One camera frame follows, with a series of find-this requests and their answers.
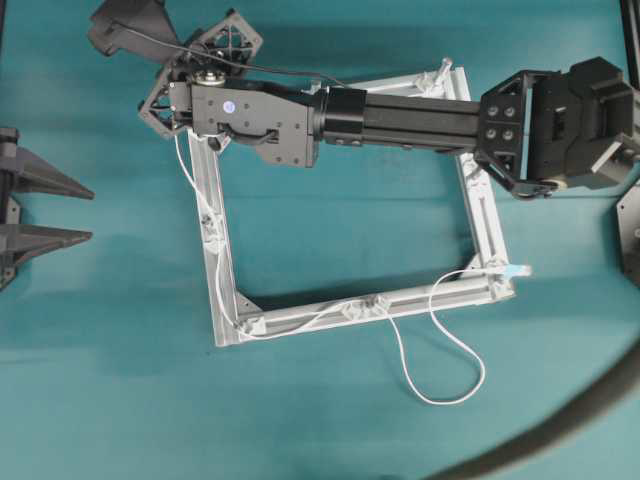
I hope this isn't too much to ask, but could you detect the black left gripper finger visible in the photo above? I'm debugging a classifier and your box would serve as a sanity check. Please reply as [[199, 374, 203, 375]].
[[1, 224, 93, 289], [1, 127, 94, 200]]

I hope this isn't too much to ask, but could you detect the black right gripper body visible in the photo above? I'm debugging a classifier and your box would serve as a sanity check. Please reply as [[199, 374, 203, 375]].
[[138, 9, 263, 139]]

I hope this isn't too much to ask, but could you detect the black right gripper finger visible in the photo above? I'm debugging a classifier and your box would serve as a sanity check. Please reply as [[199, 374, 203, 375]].
[[89, 0, 175, 43], [88, 22, 179, 64]]

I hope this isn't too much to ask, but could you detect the white cable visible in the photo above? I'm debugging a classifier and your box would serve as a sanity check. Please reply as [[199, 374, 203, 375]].
[[173, 133, 532, 405]]

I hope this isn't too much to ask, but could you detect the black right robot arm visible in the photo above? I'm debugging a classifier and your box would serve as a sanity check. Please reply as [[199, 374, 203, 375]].
[[88, 1, 639, 200]]

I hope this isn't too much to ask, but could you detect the silver pin far corner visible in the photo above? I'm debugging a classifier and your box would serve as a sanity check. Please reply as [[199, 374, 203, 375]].
[[434, 57, 453, 86]]

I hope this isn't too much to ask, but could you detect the black thin arm cable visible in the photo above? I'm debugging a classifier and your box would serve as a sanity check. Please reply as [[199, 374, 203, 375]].
[[112, 19, 346, 89]]

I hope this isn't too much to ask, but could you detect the aluminium extrusion frame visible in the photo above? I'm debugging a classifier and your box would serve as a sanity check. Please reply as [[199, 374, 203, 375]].
[[185, 67, 516, 348]]

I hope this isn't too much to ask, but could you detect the thick black hose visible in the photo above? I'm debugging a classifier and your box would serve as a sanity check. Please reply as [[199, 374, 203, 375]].
[[439, 352, 640, 480]]

